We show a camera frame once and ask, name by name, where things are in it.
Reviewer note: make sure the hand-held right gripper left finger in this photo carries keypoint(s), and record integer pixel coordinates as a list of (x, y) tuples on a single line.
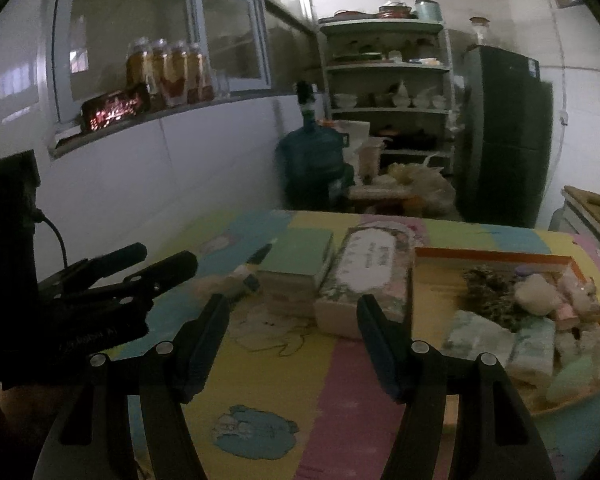
[(202, 357)]

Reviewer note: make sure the brown lidded glass jar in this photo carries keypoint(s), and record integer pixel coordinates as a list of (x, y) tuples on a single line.
[(480, 27)]

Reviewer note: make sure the interior sliding window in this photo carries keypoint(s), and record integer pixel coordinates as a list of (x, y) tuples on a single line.
[(195, 25)]

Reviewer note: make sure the floral tissue pack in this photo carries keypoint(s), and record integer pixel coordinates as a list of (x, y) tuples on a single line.
[(480, 340)]

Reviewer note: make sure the purple soft cloth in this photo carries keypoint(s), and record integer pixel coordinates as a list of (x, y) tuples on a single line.
[(522, 272)]

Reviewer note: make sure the plastic bag of food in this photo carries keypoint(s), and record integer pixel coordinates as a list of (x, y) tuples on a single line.
[(422, 185)]

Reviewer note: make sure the floral tissue box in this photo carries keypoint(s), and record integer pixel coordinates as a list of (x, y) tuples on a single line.
[(365, 270)]

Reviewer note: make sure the light green sponge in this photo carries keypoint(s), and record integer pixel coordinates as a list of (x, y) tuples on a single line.
[(575, 382)]

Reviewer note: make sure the amber glass jar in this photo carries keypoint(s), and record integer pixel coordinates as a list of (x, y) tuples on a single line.
[(201, 72), (178, 72), (159, 72), (137, 67)]

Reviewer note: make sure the green topped white box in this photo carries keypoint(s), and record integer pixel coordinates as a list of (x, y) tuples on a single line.
[(295, 252)]

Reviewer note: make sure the orange rimmed cardboard tray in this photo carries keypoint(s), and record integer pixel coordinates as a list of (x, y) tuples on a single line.
[(440, 270)]

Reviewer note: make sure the pink sponge block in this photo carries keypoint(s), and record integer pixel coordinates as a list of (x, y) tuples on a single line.
[(565, 317)]

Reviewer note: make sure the white carton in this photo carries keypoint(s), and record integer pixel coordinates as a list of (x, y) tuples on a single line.
[(352, 135)]

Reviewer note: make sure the dark grey fridge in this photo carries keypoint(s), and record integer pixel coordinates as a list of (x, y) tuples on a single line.
[(505, 135)]

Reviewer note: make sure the leopard print cloth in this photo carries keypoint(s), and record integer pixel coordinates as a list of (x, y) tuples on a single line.
[(495, 292)]

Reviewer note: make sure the small dark tube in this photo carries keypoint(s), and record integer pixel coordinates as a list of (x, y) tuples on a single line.
[(252, 270)]

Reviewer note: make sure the pink fluffy cloth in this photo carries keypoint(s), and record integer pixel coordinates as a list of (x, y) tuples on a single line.
[(210, 286)]

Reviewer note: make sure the red cooking pot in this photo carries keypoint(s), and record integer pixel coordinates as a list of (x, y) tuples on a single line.
[(395, 10)]

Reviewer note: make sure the white plush toy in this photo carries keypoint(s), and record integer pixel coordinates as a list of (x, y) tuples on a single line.
[(535, 292)]

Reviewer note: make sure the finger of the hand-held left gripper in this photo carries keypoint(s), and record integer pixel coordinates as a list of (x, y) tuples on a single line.
[(110, 259), (165, 269)]

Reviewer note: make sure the blue water jug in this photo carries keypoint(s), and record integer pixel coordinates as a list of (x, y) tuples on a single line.
[(310, 160)]

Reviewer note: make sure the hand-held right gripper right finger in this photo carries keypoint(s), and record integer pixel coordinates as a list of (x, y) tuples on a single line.
[(385, 360)]

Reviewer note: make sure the pink plush toy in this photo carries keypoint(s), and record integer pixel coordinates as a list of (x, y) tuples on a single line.
[(580, 292)]

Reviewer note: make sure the white metal shelf rack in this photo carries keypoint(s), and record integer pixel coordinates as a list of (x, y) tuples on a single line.
[(380, 67)]

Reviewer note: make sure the teal pot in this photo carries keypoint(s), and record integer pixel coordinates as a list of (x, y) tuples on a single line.
[(427, 8)]

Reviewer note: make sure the low wooden stool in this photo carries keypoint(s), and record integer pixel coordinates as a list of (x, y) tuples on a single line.
[(380, 194)]

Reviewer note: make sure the colourful printed mat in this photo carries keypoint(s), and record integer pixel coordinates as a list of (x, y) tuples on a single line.
[(290, 385)]

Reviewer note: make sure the red patterned box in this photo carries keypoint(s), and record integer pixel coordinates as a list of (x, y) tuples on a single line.
[(112, 107)]

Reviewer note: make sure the clear plastic pitcher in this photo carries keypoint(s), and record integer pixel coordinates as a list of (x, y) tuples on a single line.
[(371, 157)]

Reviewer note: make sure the wooden board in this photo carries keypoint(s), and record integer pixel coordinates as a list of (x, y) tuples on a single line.
[(595, 210)]

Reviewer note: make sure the teal striped tissue pack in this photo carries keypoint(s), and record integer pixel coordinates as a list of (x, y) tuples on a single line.
[(535, 350)]

